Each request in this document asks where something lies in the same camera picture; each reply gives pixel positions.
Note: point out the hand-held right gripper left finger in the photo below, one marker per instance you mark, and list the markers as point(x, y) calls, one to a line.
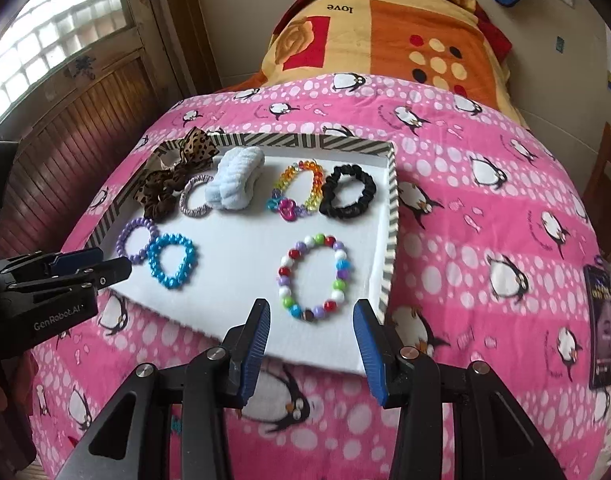
point(255, 350)

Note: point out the black scrunchie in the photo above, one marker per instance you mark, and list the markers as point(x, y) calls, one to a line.
point(330, 200)

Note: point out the wooden chair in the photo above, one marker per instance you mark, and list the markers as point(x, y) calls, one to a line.
point(605, 160)

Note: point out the light blue fluffy scrunchie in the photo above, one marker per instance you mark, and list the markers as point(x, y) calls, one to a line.
point(230, 175)

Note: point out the barred window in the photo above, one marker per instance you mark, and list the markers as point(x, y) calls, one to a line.
point(45, 35)

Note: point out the brown wooden slatted panel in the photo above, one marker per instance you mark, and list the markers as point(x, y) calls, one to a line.
point(60, 150)

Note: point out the black smartphone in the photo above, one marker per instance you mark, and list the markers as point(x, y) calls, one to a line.
point(600, 320)

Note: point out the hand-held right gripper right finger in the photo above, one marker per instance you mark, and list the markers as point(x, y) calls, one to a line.
point(370, 355)

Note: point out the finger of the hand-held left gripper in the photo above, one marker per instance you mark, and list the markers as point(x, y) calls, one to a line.
point(77, 259)
point(115, 267)

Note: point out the leopard print scrunchie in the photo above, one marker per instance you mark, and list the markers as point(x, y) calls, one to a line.
point(155, 205)

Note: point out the orange yellow printed blanket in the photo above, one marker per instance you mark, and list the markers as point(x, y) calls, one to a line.
point(395, 25)

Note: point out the striped-rim white tray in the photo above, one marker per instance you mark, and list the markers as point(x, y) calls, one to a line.
point(235, 260)

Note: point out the pink penguin blanket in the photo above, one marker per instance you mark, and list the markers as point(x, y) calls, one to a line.
point(485, 200)

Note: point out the brown wooden frame post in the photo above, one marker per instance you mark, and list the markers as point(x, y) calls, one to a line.
point(180, 25)

